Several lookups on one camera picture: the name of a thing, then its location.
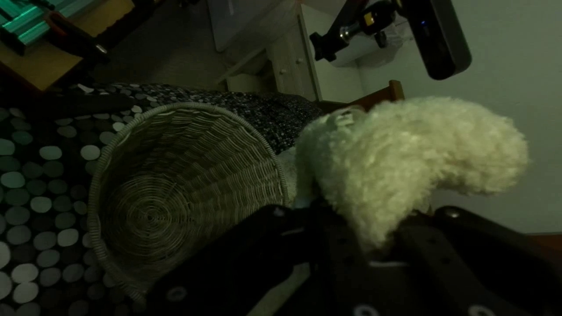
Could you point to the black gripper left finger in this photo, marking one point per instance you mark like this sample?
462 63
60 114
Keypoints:
246 263

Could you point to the black camera on mount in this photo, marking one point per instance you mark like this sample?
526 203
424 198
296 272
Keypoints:
433 35

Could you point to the white fluffy stuffed toy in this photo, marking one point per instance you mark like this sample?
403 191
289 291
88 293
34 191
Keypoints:
410 158

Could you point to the black grey-spotted tablecloth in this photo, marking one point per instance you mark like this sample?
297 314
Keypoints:
41 193

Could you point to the white drawer cabinet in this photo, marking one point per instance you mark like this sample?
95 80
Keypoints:
292 52

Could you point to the round woven wicker basket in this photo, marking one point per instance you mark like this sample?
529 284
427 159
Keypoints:
176 198

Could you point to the light wooden desk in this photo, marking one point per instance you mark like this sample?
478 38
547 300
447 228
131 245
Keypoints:
53 52

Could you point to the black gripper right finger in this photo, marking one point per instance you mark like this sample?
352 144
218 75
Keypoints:
468 263

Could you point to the teal striped books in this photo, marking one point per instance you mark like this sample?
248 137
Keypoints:
36 17

